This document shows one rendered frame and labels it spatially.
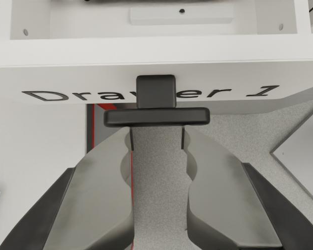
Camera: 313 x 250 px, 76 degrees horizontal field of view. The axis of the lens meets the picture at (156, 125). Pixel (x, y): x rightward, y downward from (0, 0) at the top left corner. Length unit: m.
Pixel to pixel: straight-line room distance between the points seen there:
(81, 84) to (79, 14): 0.11
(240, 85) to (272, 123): 1.03
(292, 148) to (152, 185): 0.73
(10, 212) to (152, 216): 0.83
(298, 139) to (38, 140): 1.15
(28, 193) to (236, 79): 0.30
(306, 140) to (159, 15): 1.12
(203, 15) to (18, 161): 0.30
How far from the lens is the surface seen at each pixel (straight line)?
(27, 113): 0.34
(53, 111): 0.32
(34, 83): 0.18
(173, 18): 0.24
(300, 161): 1.25
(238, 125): 1.14
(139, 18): 0.24
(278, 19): 0.24
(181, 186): 1.07
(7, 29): 0.21
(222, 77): 0.16
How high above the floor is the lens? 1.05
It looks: 84 degrees down
